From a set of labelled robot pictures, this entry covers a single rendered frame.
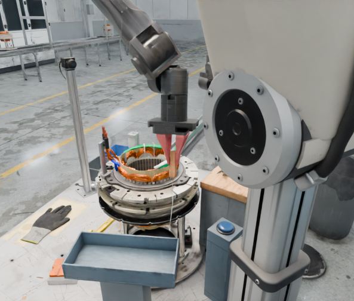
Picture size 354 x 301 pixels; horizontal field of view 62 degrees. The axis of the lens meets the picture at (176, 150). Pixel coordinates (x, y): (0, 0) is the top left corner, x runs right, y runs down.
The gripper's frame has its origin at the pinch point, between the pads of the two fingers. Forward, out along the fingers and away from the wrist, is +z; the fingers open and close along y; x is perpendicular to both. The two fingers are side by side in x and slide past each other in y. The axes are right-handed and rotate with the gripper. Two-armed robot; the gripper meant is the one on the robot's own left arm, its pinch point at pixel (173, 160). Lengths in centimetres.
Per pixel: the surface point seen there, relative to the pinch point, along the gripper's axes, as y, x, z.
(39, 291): 43, -6, 47
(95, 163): 58, -77, 27
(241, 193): -16.4, -23.4, 15.4
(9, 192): 191, -164, 91
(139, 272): 4.9, 10.0, 22.3
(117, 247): 13.8, 0.1, 23.7
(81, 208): 50, -47, 38
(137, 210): 12.1, -10.0, 18.1
